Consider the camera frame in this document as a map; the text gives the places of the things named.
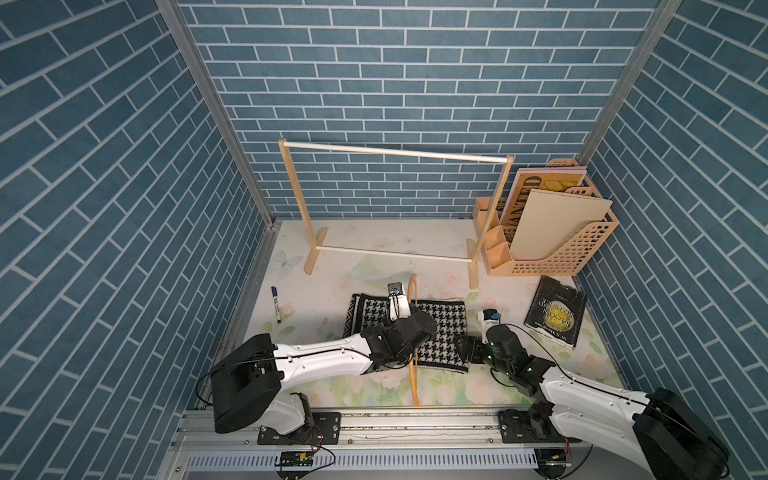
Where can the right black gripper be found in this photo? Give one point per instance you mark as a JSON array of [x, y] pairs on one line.
[[472, 354]]

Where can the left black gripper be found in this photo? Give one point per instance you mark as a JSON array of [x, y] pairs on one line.
[[389, 325]]

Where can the orange wooden clothes hanger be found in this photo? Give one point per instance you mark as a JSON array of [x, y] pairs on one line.
[[412, 297]]

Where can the black white houndstooth scarf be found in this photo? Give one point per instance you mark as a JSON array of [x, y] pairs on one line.
[[450, 318]]

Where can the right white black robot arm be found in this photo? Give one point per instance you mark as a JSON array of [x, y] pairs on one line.
[[657, 431]]

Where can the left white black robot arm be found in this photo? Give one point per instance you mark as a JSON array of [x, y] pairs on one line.
[[251, 386]]

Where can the black book gold cover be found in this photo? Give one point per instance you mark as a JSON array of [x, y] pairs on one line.
[[557, 310]]

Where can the floral table mat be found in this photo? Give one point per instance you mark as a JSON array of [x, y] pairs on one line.
[[314, 306]]

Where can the right circuit board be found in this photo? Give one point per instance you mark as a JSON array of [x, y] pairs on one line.
[[552, 463]]

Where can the circuit board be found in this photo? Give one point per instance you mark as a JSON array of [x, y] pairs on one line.
[[295, 459], [552, 463]]

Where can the wooden clothes rack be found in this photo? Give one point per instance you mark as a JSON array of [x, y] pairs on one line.
[[379, 181]]

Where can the peach plastic file organizer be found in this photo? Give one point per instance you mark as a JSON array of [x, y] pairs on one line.
[[568, 260]]

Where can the blue marker pen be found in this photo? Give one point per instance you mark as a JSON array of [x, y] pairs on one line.
[[277, 311]]

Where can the beige board in organizer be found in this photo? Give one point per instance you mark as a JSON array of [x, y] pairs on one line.
[[550, 219]]

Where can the left circuit board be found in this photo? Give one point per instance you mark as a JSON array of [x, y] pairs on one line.
[[295, 459]]

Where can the pink book in organizer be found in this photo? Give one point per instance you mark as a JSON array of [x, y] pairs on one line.
[[555, 179]]

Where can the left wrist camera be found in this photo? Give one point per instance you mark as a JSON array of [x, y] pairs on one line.
[[398, 304]]

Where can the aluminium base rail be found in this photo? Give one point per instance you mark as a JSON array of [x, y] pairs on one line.
[[409, 440]]

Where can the right aluminium corner post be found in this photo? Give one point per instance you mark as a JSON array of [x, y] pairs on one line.
[[656, 26]]

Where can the aluminium corner post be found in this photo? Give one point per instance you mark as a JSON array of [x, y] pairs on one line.
[[175, 21], [656, 26]]

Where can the left aluminium corner post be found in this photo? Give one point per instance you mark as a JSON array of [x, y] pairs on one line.
[[175, 21]]

